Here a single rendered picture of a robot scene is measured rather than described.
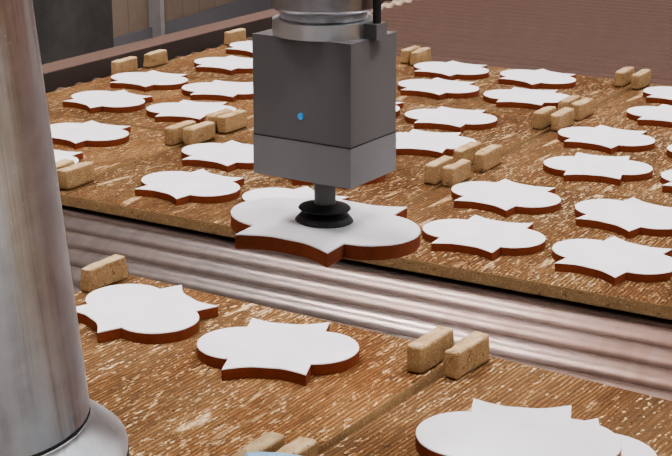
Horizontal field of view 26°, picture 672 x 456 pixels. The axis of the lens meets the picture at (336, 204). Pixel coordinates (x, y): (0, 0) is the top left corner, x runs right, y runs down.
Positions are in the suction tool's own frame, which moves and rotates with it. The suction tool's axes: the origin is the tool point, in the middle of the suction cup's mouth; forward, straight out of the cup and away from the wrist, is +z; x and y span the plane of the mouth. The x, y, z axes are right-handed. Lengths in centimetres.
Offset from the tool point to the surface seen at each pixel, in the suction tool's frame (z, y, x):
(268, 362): 17.1, 13.2, -11.0
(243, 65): 17, 97, -122
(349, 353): 17.1, 8.3, -16.6
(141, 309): 17.1, 31.3, -15.2
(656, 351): 20.0, -12.4, -38.8
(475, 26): 20, 90, -199
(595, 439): 13.7, -20.1, -5.1
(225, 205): 18, 48, -52
